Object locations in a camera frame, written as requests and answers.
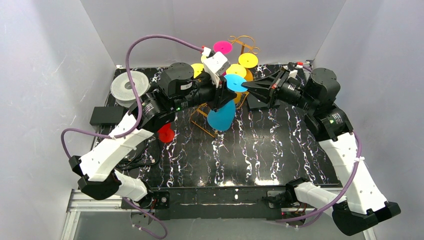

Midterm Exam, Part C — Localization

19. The blue wine glass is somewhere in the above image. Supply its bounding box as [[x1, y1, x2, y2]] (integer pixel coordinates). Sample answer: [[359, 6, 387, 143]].
[[207, 82, 237, 132]]

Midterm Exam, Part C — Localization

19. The red wine glass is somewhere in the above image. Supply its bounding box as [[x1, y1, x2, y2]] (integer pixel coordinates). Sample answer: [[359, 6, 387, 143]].
[[157, 122, 175, 143]]

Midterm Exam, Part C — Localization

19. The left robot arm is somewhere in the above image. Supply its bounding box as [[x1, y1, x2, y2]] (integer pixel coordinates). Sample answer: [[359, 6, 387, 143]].
[[69, 61, 236, 203]]

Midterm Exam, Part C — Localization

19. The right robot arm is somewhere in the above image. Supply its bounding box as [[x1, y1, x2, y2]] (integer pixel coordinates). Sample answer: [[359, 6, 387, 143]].
[[242, 68, 401, 236]]

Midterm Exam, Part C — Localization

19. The green wine glass pale base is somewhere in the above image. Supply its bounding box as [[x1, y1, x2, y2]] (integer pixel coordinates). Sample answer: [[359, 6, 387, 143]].
[[200, 55, 207, 64]]

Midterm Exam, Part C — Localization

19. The magenta wine glass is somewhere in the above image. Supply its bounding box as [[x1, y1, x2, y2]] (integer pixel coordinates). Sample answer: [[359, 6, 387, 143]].
[[213, 40, 233, 55]]

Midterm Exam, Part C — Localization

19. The black flat box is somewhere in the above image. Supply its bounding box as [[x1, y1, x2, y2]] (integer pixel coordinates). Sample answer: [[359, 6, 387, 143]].
[[247, 94, 281, 111]]

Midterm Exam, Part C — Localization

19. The orange glass yellow base left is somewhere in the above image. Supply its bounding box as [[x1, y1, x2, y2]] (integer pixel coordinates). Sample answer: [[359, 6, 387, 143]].
[[191, 63, 204, 79]]

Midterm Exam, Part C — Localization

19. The orange glass yellow base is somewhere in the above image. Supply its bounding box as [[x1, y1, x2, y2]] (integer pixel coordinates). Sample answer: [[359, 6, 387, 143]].
[[238, 52, 259, 82], [225, 63, 248, 104], [191, 63, 204, 79]]

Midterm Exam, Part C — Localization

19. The orange glass yellow base rear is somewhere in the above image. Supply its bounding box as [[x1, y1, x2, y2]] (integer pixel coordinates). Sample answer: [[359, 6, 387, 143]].
[[238, 52, 259, 82]]

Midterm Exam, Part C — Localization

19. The orange glass yellow base middle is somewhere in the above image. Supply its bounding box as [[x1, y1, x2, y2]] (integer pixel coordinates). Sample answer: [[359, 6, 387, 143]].
[[225, 63, 248, 104]]

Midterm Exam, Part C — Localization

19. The white filament spool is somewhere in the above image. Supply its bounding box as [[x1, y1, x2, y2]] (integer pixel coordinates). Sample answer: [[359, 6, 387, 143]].
[[110, 70, 150, 108]]

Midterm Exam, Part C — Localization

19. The black block left edge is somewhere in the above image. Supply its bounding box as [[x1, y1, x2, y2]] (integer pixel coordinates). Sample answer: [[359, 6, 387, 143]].
[[89, 106, 126, 126]]

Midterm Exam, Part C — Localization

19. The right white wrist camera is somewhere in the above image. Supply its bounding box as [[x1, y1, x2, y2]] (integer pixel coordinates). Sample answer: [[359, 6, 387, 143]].
[[286, 61, 304, 79]]

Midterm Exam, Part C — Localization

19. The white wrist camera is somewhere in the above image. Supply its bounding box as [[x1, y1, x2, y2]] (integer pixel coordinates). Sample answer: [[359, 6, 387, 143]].
[[286, 61, 304, 79], [201, 47, 230, 88]]

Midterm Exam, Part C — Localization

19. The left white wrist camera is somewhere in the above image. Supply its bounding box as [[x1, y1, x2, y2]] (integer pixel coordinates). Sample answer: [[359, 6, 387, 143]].
[[201, 47, 230, 88]]

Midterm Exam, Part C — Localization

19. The gold wire glass rack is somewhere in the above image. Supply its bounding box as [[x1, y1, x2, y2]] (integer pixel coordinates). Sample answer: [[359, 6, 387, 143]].
[[192, 35, 260, 138]]

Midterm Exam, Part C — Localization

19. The black coiled cable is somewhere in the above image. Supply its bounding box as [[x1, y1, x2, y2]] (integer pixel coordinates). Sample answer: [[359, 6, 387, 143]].
[[115, 140, 162, 172]]

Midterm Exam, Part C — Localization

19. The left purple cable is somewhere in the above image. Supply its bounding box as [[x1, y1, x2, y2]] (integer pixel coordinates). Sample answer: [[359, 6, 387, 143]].
[[60, 34, 205, 240]]

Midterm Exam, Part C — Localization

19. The purple cable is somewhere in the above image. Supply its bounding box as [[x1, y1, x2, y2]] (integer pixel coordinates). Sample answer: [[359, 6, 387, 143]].
[[273, 62, 364, 229], [60, 34, 205, 240]]

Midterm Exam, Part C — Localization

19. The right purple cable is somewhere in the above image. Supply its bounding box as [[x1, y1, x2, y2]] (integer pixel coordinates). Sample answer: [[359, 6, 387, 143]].
[[273, 62, 364, 229]]

